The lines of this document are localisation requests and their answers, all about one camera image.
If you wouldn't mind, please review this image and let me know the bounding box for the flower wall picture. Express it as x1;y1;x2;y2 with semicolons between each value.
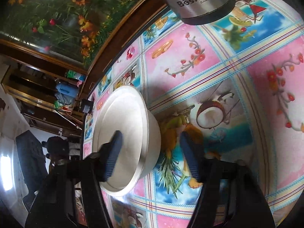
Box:
1;0;140;70

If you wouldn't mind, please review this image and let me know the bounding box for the white foam bowl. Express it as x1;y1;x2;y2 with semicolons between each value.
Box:
92;85;161;197

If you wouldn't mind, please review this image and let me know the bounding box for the blue plastic jug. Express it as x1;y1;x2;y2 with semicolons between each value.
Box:
56;83;78;98

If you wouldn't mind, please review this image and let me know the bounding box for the colourful patterned tablecloth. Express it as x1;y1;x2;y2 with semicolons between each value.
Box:
83;0;303;227

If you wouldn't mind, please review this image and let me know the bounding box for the broom with metal handle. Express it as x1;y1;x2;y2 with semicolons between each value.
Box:
54;110;82;131

